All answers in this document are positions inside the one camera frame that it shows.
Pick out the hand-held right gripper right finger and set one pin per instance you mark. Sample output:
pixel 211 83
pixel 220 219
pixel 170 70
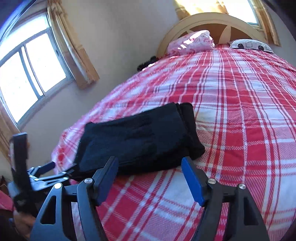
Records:
pixel 193 183

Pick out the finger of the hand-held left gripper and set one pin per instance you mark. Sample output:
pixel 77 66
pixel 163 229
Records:
pixel 44 168
pixel 53 178

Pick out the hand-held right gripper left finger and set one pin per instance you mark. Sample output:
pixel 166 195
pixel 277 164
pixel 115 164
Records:
pixel 108 176

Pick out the black pants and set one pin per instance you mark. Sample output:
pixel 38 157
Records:
pixel 138 139

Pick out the person's left forearm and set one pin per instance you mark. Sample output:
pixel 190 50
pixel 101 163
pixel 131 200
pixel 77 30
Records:
pixel 23 223

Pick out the beige curtain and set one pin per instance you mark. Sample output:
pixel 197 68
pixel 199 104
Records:
pixel 5 134
pixel 270 30
pixel 76 58

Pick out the red plaid blanket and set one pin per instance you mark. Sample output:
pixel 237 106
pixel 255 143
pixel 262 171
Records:
pixel 231 115

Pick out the large sliding window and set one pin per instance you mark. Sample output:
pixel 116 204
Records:
pixel 46 60

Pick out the black fuzzy object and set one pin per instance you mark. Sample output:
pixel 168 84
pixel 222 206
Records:
pixel 145 63

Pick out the pink pillow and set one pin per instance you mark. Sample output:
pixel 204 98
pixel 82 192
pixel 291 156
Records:
pixel 192 41

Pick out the white patterned pillow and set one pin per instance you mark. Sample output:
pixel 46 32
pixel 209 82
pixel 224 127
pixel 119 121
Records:
pixel 249 44

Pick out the beige wooden headboard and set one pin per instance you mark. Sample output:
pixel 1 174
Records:
pixel 201 19

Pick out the window behind headboard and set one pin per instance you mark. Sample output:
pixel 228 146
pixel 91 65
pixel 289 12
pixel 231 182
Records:
pixel 252 11

